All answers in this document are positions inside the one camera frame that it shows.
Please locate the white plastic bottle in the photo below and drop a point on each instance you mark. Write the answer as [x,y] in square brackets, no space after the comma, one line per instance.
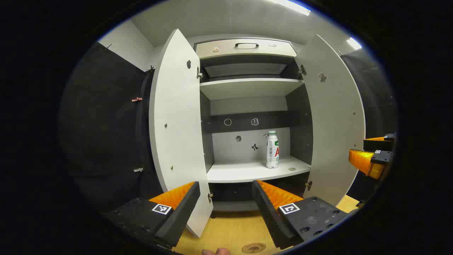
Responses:
[271,156]

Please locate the grey cabinet drawer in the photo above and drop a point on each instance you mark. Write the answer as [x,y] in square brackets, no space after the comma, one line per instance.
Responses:
[226,49]

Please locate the round wooden coaster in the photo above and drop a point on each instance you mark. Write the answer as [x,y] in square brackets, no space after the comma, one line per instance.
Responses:
[253,248]

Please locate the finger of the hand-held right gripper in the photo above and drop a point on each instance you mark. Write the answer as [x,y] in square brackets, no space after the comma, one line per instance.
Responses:
[364,162]
[378,146]

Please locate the long ceiling light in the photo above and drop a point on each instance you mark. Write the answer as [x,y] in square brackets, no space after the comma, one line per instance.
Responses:
[290,6]

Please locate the white cabinet door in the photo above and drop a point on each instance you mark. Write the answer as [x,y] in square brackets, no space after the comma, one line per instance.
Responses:
[177,134]
[336,124]

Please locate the grey and white cabinet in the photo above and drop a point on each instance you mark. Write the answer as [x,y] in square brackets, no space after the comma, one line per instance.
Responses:
[230,106]

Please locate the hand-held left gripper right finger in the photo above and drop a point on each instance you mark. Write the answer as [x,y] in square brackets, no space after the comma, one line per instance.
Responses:
[269,212]

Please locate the small ceiling light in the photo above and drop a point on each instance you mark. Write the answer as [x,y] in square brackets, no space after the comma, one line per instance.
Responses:
[354,43]

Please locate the white cabinet shelf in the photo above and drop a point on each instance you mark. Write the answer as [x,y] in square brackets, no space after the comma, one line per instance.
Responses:
[240,171]
[247,86]

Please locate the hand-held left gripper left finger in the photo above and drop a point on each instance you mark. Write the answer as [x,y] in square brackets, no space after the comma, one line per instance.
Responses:
[180,216]

